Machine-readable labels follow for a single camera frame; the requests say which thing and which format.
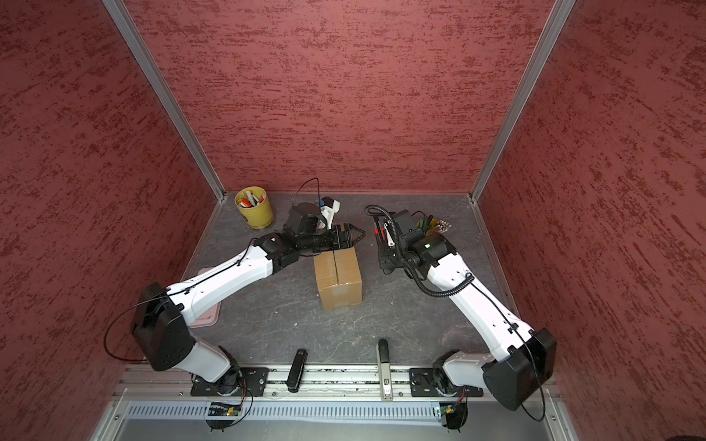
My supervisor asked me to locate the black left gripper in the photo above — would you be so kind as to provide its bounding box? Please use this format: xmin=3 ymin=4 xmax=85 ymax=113
xmin=299 ymin=223 xmax=366 ymax=253

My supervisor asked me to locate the brown cardboard express box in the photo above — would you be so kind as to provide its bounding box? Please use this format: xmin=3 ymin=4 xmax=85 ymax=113
xmin=314 ymin=247 xmax=363 ymax=312

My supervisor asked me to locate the red black utility knife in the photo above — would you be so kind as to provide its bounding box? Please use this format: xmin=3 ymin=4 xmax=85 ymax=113
xmin=373 ymin=216 xmax=386 ymax=244

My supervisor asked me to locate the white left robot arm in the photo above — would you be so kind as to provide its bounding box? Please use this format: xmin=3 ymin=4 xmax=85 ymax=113
xmin=131 ymin=203 xmax=365 ymax=396

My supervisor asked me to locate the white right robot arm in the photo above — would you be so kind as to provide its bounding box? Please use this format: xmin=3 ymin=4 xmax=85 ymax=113
xmin=365 ymin=204 xmax=557 ymax=411

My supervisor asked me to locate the coloured pencils bundle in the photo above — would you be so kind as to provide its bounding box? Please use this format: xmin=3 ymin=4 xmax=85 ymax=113
xmin=432 ymin=220 xmax=452 ymax=233

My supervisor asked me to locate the yellow-green pen holder cup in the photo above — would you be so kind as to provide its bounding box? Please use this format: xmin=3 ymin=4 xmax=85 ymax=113
xmin=235 ymin=187 xmax=275 ymax=230

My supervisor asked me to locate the pink flat case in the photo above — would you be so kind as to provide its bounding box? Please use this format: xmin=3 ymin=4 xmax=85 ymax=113
xmin=189 ymin=302 xmax=222 ymax=329

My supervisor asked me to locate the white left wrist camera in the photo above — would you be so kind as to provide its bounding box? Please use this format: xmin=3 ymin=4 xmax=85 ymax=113
xmin=320 ymin=197 xmax=340 ymax=230

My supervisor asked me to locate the silver latch with black handle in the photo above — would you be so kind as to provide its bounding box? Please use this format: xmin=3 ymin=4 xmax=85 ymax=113
xmin=376 ymin=338 xmax=393 ymax=402

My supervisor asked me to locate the aluminium front rail frame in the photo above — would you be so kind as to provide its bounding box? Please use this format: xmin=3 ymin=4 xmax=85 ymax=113
xmin=92 ymin=364 xmax=578 ymax=440

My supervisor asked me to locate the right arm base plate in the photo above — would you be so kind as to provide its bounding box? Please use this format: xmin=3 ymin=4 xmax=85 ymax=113
xmin=408 ymin=367 xmax=484 ymax=399

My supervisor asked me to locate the black handle on rail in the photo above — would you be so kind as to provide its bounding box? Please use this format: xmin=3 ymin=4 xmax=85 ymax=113
xmin=285 ymin=348 xmax=308 ymax=393

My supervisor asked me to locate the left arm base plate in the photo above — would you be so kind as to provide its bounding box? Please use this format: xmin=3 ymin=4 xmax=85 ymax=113
xmin=190 ymin=367 xmax=270 ymax=400

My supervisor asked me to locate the right circuit board with wires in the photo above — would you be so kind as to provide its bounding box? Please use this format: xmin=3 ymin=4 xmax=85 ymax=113
xmin=439 ymin=402 xmax=468 ymax=431

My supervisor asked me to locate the circuit board with wires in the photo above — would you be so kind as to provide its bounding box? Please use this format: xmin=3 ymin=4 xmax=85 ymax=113
xmin=439 ymin=402 xmax=468 ymax=431
xmin=205 ymin=402 xmax=243 ymax=431

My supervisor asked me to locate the left circuit board with wires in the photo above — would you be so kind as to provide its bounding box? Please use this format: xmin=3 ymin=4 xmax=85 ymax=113
xmin=205 ymin=402 xmax=243 ymax=431

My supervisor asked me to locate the aluminium corner post left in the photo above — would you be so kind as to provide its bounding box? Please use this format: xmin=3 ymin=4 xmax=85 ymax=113
xmin=102 ymin=0 xmax=227 ymax=203

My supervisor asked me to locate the aluminium corner post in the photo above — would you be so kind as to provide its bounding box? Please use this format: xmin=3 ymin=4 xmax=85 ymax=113
xmin=102 ymin=0 xmax=227 ymax=203
xmin=468 ymin=0 xmax=577 ymax=202

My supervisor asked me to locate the aluminium corner post right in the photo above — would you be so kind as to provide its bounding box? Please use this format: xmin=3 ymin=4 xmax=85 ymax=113
xmin=468 ymin=0 xmax=577 ymax=202

